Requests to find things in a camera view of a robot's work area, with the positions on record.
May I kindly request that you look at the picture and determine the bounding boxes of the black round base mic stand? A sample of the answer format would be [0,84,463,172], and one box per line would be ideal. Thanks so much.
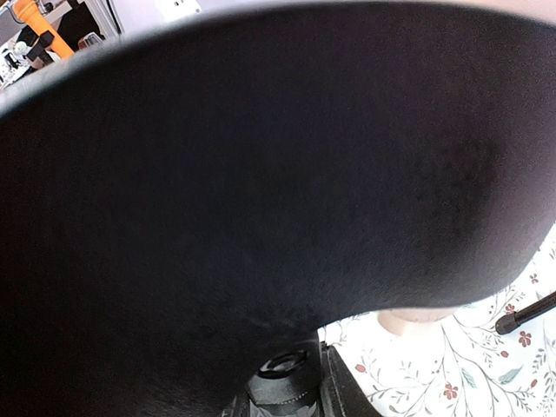
[1,1,555,416]

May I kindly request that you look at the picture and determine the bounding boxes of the beige toy microphone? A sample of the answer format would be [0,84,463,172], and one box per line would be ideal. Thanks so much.
[377,308,458,337]

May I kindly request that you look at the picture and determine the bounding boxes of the floral table mat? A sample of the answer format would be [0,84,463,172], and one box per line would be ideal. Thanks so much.
[319,231,555,416]

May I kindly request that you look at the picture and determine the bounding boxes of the black music stand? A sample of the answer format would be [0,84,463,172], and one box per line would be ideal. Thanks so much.
[494,293,556,335]

